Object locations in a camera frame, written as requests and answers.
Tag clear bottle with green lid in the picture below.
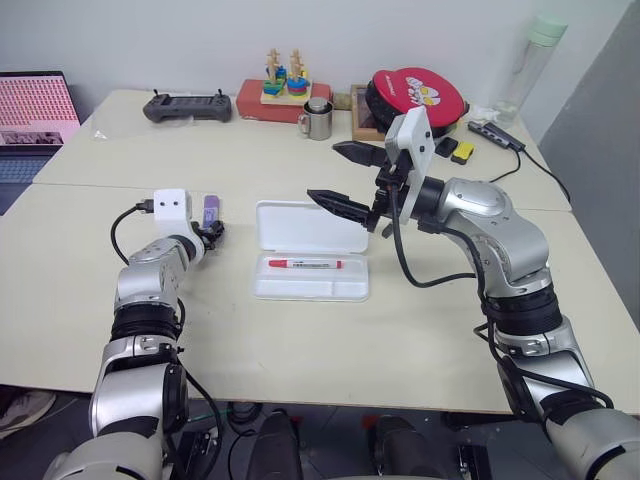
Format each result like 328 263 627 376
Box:
496 14 569 129

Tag open laptop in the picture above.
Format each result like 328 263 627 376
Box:
0 70 82 217

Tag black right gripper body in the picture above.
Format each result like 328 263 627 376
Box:
369 147 416 239

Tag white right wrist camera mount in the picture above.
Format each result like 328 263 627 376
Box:
384 106 434 222

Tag red marker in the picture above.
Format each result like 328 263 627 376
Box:
267 257 345 272

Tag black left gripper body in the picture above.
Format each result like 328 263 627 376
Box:
195 223 226 254

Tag stainless steel mug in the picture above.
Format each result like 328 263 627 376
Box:
297 97 336 142

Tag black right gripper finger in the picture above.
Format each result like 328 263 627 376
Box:
306 188 375 232
332 140 387 169

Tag wooden colourful stacking toy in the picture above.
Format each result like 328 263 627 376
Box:
259 47 314 107

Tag dark grey USB hub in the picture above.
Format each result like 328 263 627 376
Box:
467 119 528 153

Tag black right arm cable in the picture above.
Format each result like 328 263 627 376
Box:
390 188 482 289

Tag white plastic pencil case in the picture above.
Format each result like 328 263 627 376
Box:
249 199 372 303

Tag worn sneaker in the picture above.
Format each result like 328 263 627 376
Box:
0 388 57 442

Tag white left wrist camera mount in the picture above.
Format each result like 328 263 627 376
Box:
153 188 207 262

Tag red round zip case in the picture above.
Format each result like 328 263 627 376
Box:
364 66 470 140

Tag wooden framed tray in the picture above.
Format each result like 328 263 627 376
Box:
350 83 397 144

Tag crumpled white tissue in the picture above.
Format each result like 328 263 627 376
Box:
468 105 502 125

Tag red cardboard box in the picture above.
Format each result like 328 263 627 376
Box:
235 78 334 126

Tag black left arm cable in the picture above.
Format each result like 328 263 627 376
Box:
110 199 155 265

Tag small yellow black block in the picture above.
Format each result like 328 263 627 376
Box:
450 140 477 166

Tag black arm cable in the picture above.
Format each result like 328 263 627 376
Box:
110 199 155 265
390 188 482 289

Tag purple marker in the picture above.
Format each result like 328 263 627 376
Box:
201 194 222 229

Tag dark grey handheld controller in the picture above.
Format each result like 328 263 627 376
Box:
142 88 234 125

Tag black USB hub cable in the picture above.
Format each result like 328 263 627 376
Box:
486 146 572 202

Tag dark rounded shape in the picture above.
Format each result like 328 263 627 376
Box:
366 414 442 480
247 412 304 480

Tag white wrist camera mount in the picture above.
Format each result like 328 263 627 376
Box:
384 106 434 222
153 188 207 262

